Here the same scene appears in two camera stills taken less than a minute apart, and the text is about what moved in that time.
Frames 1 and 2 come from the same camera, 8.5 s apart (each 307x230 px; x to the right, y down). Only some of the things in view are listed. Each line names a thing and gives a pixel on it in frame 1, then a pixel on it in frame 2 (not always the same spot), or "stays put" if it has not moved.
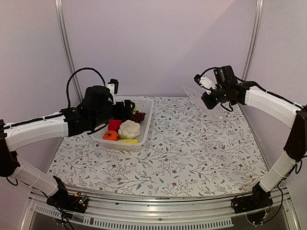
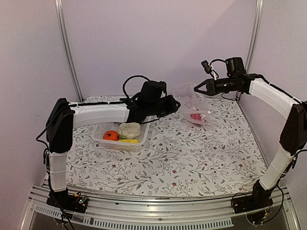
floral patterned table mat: (189, 149) stays put
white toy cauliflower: (129, 129) stays put
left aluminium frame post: (62, 22) stays put
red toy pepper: (113, 125) to (196, 116)
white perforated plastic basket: (142, 104) stays put
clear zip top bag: (218, 113) to (194, 106)
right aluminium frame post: (253, 39) stays put
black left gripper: (128, 113) to (172, 106)
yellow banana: (133, 141) stays put
